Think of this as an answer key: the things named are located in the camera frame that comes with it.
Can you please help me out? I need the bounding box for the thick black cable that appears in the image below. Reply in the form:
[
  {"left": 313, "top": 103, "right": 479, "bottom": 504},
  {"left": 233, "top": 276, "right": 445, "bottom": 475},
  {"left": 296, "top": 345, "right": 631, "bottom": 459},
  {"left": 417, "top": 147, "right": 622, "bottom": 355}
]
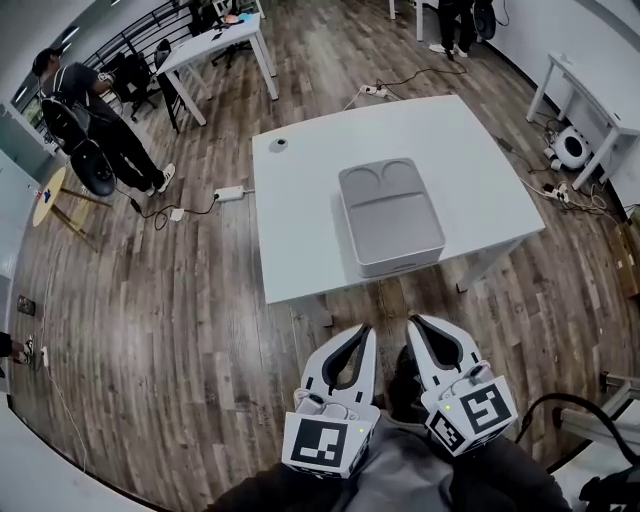
[{"left": 514, "top": 392, "right": 640, "bottom": 472}]

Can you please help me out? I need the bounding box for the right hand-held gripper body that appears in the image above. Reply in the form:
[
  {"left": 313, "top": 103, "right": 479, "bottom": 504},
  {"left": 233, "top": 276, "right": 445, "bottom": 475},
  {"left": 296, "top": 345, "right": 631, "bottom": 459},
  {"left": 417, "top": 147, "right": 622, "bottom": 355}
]
[{"left": 419, "top": 363, "right": 520, "bottom": 458}]

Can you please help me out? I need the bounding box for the person's black shoe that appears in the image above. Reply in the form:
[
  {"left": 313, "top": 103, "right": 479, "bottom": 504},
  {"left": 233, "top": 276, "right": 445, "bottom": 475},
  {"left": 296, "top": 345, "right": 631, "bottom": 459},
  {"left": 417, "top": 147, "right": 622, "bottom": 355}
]
[{"left": 386, "top": 344, "right": 427, "bottom": 424}]

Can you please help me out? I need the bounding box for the grey metal frame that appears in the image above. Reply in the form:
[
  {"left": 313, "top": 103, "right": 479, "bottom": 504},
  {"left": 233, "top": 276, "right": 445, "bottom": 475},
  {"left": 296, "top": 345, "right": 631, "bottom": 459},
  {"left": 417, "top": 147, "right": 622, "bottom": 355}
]
[{"left": 558, "top": 371, "right": 640, "bottom": 442}]

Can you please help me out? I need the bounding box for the white table leg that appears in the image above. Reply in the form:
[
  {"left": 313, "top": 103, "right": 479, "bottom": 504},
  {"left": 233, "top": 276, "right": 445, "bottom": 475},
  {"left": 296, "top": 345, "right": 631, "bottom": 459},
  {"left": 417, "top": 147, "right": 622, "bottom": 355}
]
[{"left": 456, "top": 238, "right": 524, "bottom": 294}]

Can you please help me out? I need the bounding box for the person's grey sweater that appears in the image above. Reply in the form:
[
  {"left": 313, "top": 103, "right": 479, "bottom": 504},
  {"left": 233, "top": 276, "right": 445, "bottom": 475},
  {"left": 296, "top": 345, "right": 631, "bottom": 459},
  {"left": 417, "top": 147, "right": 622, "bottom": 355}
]
[{"left": 206, "top": 413, "right": 572, "bottom": 512}]

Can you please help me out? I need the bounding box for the thin black floor cable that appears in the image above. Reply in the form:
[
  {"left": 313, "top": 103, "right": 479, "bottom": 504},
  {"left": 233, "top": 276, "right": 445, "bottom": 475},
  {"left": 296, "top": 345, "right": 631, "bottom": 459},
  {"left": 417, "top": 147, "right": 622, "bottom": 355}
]
[{"left": 128, "top": 191, "right": 222, "bottom": 232}]

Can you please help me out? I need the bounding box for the black metal railing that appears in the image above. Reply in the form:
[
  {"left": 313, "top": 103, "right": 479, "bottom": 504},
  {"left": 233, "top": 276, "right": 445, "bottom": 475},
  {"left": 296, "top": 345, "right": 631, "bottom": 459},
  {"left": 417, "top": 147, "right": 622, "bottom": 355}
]
[{"left": 79, "top": 0, "right": 197, "bottom": 69}]

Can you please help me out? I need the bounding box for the round wooden side table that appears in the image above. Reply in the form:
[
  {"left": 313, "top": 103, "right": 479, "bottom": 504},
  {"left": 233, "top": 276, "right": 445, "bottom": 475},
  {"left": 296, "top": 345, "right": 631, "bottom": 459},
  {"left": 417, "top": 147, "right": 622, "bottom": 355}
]
[{"left": 31, "top": 166, "right": 114, "bottom": 252}]

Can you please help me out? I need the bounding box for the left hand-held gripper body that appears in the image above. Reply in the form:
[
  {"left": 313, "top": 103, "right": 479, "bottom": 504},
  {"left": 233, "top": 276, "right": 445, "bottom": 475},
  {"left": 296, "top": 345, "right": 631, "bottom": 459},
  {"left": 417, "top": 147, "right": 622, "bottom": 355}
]
[{"left": 281, "top": 388, "right": 382, "bottom": 481}]

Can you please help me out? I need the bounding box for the white round appliance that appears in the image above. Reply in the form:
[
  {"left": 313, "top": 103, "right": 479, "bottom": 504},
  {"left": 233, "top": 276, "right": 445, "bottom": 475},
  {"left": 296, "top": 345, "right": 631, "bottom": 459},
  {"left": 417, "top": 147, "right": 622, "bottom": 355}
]
[{"left": 543, "top": 125, "right": 596, "bottom": 174}]

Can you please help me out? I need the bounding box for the grey plastic tray box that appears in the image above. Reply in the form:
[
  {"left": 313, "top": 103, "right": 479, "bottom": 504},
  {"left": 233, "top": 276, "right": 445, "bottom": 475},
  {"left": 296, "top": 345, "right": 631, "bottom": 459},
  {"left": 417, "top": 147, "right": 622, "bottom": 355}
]
[{"left": 337, "top": 157, "right": 447, "bottom": 279}]

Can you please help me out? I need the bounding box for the white desk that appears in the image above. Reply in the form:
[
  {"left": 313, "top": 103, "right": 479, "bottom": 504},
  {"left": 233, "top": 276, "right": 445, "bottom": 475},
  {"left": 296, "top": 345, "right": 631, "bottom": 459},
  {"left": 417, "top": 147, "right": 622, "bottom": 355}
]
[
  {"left": 525, "top": 49, "right": 640, "bottom": 192},
  {"left": 155, "top": 12, "right": 280, "bottom": 128}
]

